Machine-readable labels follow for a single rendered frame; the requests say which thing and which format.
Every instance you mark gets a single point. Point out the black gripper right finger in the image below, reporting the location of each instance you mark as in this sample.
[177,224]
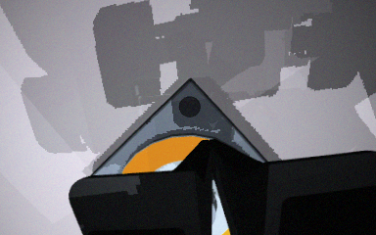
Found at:
[251,193]

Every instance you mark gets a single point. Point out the orange round plate with holes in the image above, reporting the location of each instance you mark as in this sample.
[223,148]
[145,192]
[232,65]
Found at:
[166,154]

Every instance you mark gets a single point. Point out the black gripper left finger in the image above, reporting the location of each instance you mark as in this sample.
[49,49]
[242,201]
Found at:
[179,198]

